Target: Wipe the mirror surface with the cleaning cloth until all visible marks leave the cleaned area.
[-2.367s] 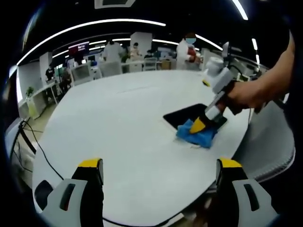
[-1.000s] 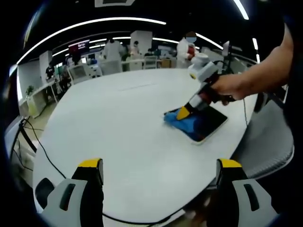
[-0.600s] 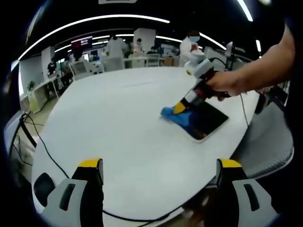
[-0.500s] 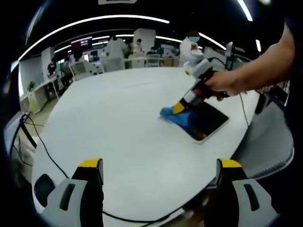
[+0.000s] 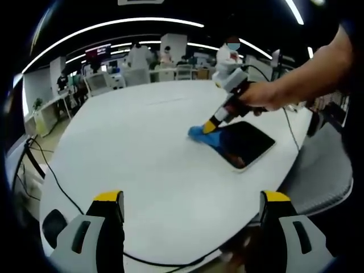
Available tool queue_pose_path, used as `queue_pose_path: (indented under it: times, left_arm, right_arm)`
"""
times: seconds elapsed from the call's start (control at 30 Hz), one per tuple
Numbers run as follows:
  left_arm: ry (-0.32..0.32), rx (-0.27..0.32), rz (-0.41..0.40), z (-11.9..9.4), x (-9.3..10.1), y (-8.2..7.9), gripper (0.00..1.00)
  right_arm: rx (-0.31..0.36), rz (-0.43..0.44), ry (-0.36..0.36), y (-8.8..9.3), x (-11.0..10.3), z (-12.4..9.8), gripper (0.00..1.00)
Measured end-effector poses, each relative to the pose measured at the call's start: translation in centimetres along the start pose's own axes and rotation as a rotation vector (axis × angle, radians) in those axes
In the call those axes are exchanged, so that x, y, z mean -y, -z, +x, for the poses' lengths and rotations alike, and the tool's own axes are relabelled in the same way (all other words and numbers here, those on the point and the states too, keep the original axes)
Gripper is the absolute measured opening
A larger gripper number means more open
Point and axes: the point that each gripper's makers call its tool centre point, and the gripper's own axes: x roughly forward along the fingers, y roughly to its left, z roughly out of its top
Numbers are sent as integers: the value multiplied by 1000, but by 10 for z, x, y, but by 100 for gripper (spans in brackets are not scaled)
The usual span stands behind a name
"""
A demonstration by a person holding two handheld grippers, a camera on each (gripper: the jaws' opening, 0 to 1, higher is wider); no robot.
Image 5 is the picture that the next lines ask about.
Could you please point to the red wall screen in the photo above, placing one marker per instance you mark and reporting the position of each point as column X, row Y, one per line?
column 98, row 51

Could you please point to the person's right hand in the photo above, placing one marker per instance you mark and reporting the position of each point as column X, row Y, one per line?
column 264, row 98

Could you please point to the grey mesh office chair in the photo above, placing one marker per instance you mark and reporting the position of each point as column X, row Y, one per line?
column 321, row 176

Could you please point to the long curved ceiling light strip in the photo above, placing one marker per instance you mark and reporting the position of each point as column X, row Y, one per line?
column 119, row 22

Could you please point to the green potted plant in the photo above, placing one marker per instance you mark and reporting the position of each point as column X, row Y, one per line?
column 37, row 103

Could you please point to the black round table grommet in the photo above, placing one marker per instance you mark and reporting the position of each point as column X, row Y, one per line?
column 54, row 229

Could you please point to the white mesh chair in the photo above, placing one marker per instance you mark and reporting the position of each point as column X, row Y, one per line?
column 98, row 84

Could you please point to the ceiling air vent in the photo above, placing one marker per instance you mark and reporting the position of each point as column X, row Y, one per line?
column 140, row 2

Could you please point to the grey slatted chair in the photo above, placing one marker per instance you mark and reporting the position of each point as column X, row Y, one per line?
column 184, row 72

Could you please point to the straight ceiling light strip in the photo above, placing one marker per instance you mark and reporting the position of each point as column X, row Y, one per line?
column 295, row 12

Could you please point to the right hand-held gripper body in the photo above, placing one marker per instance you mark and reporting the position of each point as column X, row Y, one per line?
column 233, row 79

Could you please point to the white side desk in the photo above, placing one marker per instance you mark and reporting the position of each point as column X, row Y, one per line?
column 47, row 111

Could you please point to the blue cleaning cloth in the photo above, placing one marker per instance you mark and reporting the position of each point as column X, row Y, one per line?
column 199, row 136

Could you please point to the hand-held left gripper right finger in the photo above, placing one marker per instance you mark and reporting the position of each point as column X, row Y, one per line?
column 295, row 250

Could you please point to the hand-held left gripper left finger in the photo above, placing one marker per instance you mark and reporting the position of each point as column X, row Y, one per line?
column 85, row 250

